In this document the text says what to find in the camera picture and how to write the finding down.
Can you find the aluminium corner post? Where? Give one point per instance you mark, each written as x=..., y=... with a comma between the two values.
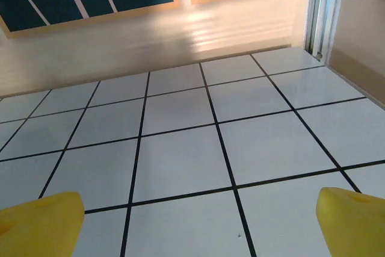
x=326, y=13

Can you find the wooden enclosure frame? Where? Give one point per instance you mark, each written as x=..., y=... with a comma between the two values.
x=150, y=52

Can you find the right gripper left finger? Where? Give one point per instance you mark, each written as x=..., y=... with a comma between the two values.
x=36, y=230

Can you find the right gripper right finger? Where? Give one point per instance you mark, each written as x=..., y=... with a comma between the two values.
x=355, y=227

